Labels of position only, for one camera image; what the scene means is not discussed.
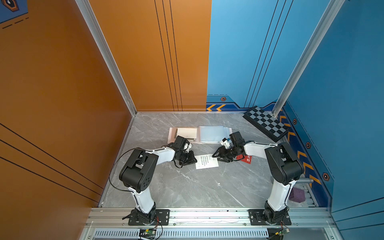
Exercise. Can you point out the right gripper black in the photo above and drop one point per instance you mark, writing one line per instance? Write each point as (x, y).
(221, 152)

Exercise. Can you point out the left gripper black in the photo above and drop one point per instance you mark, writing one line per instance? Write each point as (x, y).
(191, 159)

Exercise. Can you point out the white card small text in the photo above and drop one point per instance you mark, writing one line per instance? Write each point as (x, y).
(206, 161)

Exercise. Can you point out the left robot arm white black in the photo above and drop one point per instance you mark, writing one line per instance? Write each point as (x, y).
(138, 171)

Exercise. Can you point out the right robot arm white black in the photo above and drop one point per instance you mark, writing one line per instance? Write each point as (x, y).
(284, 165)

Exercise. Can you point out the red card right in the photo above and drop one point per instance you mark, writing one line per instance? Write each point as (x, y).
(246, 158)

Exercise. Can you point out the black white checkerboard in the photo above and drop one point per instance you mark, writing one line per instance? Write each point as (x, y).
(266, 123)

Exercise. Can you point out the left circuit board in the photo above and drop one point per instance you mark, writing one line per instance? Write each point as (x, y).
(147, 234)

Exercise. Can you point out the circuit board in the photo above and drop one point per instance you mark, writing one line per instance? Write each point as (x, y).
(147, 234)
(280, 235)

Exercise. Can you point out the purple box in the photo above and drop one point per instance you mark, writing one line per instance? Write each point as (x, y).
(297, 195)

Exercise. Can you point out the right circuit board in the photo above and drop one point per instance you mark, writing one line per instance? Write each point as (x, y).
(280, 235)

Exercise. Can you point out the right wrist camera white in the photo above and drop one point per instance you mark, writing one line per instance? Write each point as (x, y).
(226, 143)

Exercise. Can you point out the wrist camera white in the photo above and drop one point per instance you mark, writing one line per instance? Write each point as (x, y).
(188, 147)
(226, 143)

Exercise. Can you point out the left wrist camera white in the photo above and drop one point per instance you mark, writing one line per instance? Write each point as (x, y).
(188, 147)

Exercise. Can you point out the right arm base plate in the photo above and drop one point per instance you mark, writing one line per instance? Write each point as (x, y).
(265, 217)

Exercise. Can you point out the left aluminium corner post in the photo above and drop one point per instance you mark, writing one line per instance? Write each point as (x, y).
(99, 38)

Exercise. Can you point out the aluminium corner post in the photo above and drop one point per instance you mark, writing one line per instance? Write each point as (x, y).
(99, 38)
(316, 38)

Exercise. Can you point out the aluminium front rail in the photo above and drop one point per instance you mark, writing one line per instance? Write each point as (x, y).
(211, 218)

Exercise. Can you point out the right aluminium corner post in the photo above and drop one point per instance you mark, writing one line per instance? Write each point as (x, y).
(316, 38)

